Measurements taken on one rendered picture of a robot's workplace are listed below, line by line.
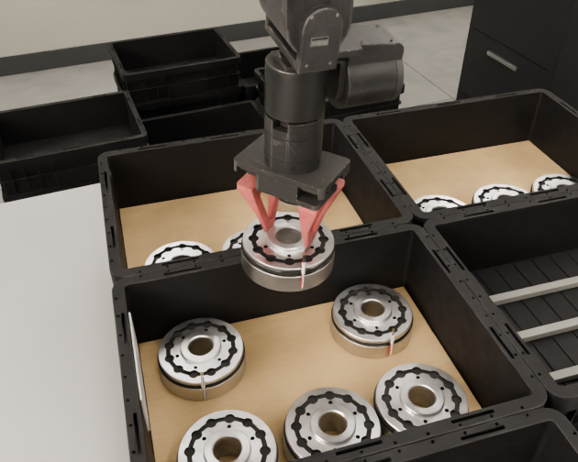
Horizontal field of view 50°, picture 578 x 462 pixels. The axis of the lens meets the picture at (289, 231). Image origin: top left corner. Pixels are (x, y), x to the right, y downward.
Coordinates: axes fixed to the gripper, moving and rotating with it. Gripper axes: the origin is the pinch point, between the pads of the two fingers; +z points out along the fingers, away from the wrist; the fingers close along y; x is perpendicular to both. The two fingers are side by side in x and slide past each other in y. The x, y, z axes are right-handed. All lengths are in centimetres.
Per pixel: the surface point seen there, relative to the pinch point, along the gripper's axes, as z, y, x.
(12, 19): 76, 253, -164
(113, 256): 8.8, 21.2, 6.0
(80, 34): 87, 233, -189
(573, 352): 16.9, -32.5, -16.4
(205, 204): 18.4, 26.0, -19.4
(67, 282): 32, 44, -4
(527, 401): 7.3, -28.3, 2.7
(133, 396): 8.7, 5.3, 20.9
